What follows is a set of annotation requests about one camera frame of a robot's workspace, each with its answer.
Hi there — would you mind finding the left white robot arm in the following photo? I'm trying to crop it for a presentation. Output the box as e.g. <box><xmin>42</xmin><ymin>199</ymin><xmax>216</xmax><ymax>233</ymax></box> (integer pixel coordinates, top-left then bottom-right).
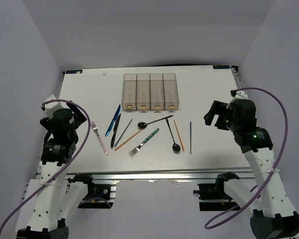
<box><xmin>16</xmin><ymin>100</ymin><xmax>95</xmax><ymax>239</ymax></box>

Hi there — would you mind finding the orange chopstick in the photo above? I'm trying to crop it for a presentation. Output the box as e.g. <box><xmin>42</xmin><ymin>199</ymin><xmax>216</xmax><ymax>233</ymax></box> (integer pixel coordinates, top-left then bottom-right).
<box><xmin>173</xmin><ymin>120</ymin><xmax>185</xmax><ymax>151</ymax></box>
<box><xmin>115</xmin><ymin>129</ymin><xmax>143</xmax><ymax>151</ymax></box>

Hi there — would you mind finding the blue table sticker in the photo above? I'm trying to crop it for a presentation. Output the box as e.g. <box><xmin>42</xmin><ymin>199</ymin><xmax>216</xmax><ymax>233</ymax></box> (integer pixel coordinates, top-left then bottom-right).
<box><xmin>65</xmin><ymin>69</ymin><xmax>83</xmax><ymax>74</ymax></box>
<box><xmin>212</xmin><ymin>65</ymin><xmax>231</xmax><ymax>70</ymax></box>

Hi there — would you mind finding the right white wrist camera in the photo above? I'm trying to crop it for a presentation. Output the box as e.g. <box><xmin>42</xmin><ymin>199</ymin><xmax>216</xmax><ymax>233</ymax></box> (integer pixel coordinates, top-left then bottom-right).
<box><xmin>226</xmin><ymin>89</ymin><xmax>248</xmax><ymax>109</ymax></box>

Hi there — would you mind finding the aluminium table frame rail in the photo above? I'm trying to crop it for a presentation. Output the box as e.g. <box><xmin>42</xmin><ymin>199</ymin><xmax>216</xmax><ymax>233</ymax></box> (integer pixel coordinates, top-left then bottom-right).
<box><xmin>34</xmin><ymin>167</ymin><xmax>259</xmax><ymax>181</ymax></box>

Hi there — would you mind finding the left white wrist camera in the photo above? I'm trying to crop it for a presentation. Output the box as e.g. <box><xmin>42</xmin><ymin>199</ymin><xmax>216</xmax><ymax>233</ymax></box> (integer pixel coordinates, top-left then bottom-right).
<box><xmin>38</xmin><ymin>94</ymin><xmax>59</xmax><ymax>117</ymax></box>

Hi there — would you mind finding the black spoon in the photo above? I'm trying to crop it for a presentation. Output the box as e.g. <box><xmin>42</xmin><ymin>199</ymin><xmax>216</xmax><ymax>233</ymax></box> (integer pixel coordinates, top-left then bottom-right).
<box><xmin>166</xmin><ymin>119</ymin><xmax>180</xmax><ymax>153</ymax></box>
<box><xmin>138</xmin><ymin>115</ymin><xmax>173</xmax><ymax>129</ymax></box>

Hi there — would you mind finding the black knife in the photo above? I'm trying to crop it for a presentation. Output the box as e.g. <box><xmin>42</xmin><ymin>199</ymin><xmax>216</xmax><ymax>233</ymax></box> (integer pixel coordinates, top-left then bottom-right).
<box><xmin>110</xmin><ymin>114</ymin><xmax>121</xmax><ymax>149</ymax></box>

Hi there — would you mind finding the blue knife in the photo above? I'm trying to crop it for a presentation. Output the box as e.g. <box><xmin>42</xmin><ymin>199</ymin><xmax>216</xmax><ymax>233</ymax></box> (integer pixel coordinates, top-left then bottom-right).
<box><xmin>105</xmin><ymin>105</ymin><xmax>121</xmax><ymax>136</ymax></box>

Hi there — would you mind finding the grey chopstick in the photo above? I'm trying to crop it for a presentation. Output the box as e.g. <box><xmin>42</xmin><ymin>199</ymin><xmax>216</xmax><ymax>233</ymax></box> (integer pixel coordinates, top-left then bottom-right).
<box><xmin>114</xmin><ymin>119</ymin><xmax>133</xmax><ymax>147</ymax></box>

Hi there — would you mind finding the right blue table sticker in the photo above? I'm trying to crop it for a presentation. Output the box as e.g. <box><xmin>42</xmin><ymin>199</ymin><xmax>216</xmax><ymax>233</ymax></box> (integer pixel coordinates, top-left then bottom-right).
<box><xmin>212</xmin><ymin>65</ymin><xmax>231</xmax><ymax>70</ymax></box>

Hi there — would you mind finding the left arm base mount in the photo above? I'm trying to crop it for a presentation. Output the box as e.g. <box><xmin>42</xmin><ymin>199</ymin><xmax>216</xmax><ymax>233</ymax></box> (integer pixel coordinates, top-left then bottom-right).
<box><xmin>67</xmin><ymin>174</ymin><xmax>114</xmax><ymax>209</ymax></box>

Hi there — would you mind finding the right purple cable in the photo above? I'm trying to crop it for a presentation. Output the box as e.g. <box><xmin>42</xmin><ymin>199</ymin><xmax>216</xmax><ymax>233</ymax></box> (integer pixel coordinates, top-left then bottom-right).
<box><xmin>204</xmin><ymin>87</ymin><xmax>288</xmax><ymax>230</ymax></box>

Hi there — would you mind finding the pink handled fork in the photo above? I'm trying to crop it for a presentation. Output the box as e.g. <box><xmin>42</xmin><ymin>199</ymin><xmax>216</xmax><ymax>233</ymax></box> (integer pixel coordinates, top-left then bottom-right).
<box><xmin>91</xmin><ymin>120</ymin><xmax>108</xmax><ymax>155</ymax></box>

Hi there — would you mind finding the green handled fork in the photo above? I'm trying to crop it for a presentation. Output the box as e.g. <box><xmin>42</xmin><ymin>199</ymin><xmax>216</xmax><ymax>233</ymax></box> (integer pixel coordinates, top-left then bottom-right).
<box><xmin>129</xmin><ymin>128</ymin><xmax>159</xmax><ymax>157</ymax></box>

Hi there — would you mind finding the left blue table sticker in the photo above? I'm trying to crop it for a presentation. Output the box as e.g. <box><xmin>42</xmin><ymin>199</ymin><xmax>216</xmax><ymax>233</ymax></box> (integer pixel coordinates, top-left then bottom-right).
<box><xmin>65</xmin><ymin>69</ymin><xmax>83</xmax><ymax>74</ymax></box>

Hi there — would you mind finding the black spoon upper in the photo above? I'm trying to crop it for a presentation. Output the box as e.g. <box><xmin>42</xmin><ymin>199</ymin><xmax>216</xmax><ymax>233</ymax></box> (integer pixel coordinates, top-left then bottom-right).
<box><xmin>138</xmin><ymin>115</ymin><xmax>173</xmax><ymax>129</ymax></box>

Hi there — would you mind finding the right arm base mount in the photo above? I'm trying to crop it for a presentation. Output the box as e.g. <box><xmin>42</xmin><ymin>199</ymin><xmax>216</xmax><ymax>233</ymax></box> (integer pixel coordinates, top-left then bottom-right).
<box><xmin>193</xmin><ymin>172</ymin><xmax>253</xmax><ymax>212</ymax></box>

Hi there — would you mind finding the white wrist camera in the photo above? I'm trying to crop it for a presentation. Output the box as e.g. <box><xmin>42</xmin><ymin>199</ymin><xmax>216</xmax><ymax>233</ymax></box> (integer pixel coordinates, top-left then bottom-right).
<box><xmin>38</xmin><ymin>94</ymin><xmax>59</xmax><ymax>117</ymax></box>
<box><xmin>226</xmin><ymin>89</ymin><xmax>248</xmax><ymax>109</ymax></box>

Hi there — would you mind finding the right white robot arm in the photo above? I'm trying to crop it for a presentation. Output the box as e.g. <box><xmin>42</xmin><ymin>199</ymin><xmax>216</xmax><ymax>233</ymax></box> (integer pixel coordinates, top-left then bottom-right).
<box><xmin>204</xmin><ymin>99</ymin><xmax>299</xmax><ymax>239</ymax></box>

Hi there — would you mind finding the black spoon lower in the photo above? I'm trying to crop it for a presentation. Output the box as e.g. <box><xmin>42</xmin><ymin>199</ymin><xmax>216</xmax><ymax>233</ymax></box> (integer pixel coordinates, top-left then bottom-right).
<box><xmin>166</xmin><ymin>119</ymin><xmax>180</xmax><ymax>153</ymax></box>

